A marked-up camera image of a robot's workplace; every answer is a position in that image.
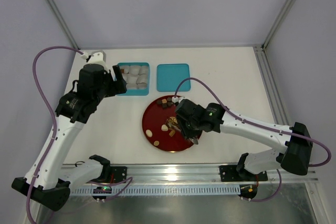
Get round red lacquer tray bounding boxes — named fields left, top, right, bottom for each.
left=142, top=95, right=194, bottom=153

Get white oval chocolate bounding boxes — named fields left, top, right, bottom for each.
left=146, top=130, right=153, bottom=137

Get tan caramel square chocolate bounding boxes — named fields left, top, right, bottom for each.
left=169, top=130, right=176, bottom=137

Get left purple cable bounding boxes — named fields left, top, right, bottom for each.
left=26, top=46, right=134, bottom=224

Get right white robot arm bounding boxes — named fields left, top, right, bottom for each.
left=173, top=97, right=312, bottom=181

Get metal tongs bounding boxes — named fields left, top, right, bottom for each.
left=165, top=116, right=201, bottom=145

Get white slotted cable duct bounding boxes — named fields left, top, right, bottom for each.
left=70, top=184, right=240, bottom=196

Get teal chocolate box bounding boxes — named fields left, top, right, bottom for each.
left=118, top=62, right=150, bottom=96

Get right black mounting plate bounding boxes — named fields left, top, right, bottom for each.
left=219, top=165, right=268, bottom=182

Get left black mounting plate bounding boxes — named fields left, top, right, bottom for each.
left=81, top=165, right=128, bottom=184

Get white heart chocolate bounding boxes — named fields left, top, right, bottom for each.
left=161, top=124, right=169, bottom=131

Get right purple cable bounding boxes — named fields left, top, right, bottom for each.
left=173, top=77, right=332, bottom=203

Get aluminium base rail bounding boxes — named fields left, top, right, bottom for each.
left=60, top=163, right=320, bottom=184

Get black mounting plate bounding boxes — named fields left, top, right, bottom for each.
left=219, top=165, right=268, bottom=182
left=81, top=165, right=128, bottom=184

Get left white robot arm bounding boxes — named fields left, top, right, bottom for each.
left=12, top=63, right=127, bottom=211

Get teal box lid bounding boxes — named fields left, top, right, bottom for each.
left=156, top=63, right=190, bottom=92

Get purple cable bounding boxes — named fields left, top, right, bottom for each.
left=26, top=46, right=134, bottom=224
left=173, top=77, right=332, bottom=203

